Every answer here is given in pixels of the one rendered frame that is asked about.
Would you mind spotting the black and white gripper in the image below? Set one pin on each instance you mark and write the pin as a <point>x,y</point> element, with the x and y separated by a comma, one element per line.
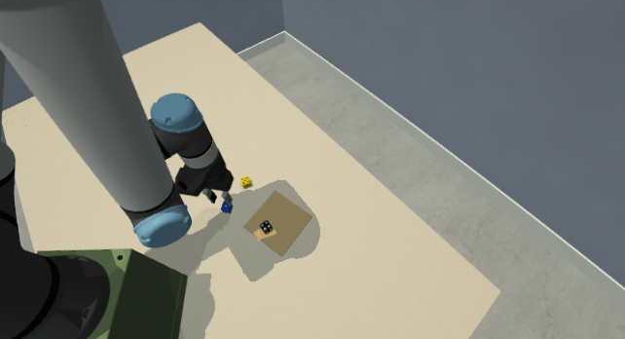
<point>198,174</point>

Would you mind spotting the blue die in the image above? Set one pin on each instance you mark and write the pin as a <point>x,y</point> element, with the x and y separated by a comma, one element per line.
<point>225,208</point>

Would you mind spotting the black die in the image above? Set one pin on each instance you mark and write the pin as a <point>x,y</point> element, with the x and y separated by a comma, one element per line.
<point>266,227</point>

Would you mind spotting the yellow die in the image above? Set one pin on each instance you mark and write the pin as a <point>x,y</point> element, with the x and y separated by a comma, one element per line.
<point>245,182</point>

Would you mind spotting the tan square mat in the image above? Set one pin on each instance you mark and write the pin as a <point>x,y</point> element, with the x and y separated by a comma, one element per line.
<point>287,219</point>

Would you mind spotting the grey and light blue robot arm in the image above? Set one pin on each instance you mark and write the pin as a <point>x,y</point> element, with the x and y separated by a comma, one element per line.
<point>66,53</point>

